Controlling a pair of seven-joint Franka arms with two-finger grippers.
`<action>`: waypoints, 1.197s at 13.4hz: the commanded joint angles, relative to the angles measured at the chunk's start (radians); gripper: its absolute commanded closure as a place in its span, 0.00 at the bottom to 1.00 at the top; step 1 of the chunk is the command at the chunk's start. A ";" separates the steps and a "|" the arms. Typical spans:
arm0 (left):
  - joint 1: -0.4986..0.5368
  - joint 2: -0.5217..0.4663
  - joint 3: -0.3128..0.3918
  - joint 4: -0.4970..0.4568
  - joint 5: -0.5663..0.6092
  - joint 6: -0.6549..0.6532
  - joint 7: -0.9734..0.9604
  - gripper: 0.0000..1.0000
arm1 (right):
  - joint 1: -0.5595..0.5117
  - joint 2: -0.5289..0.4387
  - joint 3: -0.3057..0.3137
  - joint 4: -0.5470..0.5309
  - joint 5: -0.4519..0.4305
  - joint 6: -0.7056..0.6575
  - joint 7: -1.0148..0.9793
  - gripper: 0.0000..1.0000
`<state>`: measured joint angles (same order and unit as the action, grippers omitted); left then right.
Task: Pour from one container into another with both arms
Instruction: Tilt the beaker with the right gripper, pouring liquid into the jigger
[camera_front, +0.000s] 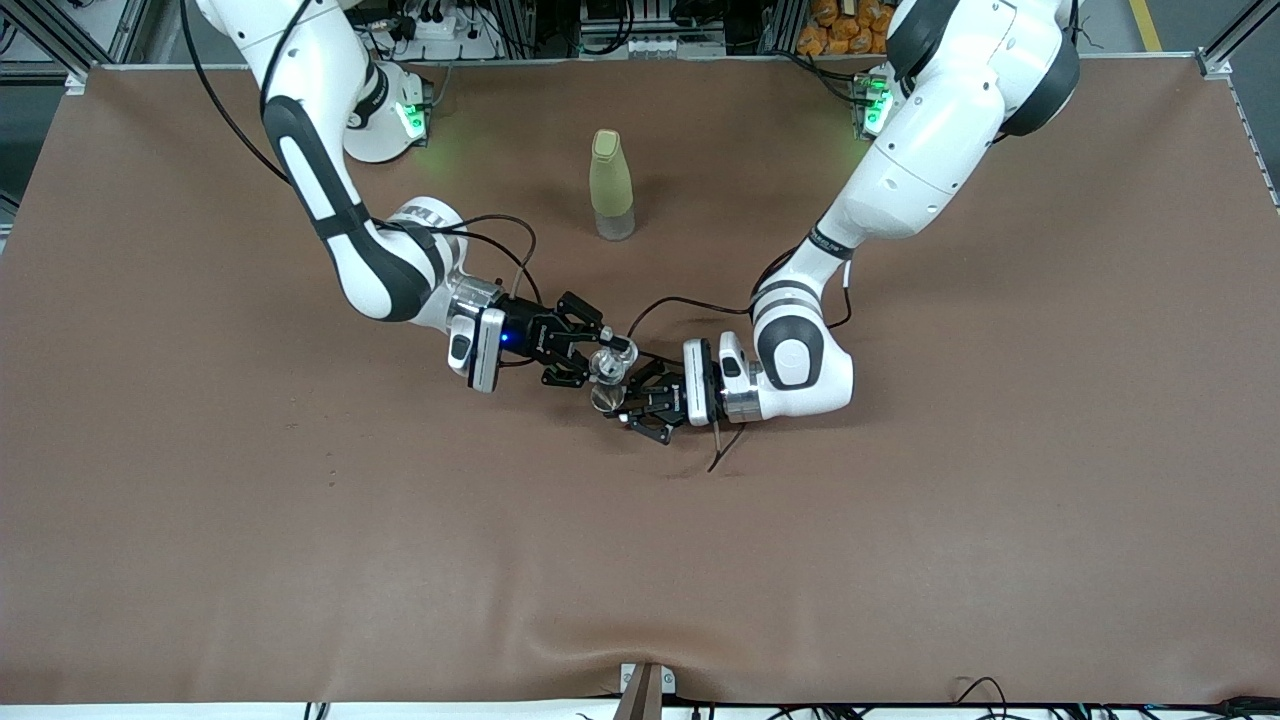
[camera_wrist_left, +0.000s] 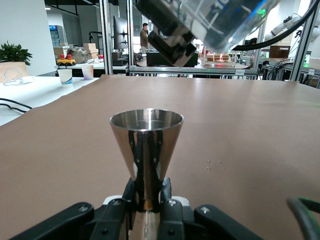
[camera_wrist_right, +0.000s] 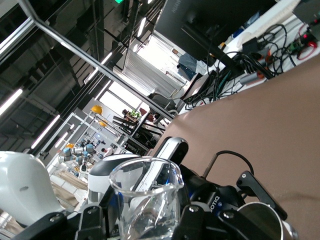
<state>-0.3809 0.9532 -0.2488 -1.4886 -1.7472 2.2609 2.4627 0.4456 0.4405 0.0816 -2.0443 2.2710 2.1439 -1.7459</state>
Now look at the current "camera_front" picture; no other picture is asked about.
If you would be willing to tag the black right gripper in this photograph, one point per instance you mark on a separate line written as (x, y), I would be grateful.
(528, 333)

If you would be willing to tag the metal table edge clamp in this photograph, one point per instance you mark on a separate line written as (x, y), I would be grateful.
(645, 685)

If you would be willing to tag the steel cone jigger cup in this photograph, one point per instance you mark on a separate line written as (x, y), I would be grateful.
(605, 400)

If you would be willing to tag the brown table mat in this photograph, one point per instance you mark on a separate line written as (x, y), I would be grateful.
(640, 550)

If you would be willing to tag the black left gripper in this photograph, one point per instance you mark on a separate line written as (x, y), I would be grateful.
(671, 396)

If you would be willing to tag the aluminium frame post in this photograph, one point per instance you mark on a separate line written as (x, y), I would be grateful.
(1225, 45)
(105, 35)

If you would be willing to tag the small clear glass cup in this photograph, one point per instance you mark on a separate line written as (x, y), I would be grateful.
(612, 360)

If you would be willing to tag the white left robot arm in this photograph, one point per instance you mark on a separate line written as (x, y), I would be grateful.
(940, 150)

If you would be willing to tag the yellow-green frosted bottle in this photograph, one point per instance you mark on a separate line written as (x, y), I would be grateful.
(611, 180)

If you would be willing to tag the white power strip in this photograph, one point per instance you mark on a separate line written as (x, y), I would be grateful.
(440, 35)

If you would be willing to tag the orange snack packets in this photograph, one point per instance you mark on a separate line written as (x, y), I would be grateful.
(840, 30)

